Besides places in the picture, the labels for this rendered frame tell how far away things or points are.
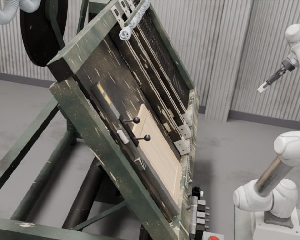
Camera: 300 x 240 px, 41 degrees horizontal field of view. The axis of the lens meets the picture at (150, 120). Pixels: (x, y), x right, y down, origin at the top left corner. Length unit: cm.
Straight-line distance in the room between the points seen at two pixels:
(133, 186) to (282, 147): 76
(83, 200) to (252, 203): 112
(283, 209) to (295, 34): 107
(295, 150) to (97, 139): 95
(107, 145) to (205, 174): 254
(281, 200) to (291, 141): 64
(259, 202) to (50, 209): 206
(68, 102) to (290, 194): 143
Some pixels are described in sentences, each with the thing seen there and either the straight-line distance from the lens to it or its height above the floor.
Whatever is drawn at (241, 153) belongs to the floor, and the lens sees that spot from 489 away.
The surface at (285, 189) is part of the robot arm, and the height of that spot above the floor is 112.
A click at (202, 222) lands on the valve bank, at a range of 270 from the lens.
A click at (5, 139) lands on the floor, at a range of 485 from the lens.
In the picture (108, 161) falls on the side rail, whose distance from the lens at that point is 203.
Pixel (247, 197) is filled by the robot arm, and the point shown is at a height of 107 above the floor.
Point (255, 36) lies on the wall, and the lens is 520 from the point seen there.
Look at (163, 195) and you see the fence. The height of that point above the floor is 103.
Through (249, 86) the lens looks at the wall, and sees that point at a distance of 543.
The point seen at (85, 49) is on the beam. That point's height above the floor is 188.
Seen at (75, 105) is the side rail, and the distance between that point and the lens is 191.
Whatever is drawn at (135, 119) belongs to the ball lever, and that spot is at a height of 154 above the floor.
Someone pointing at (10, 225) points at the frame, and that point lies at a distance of 261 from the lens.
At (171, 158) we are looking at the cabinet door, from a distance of 278.
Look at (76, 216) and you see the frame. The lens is 271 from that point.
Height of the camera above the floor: 258
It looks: 29 degrees down
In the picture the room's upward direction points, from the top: 6 degrees clockwise
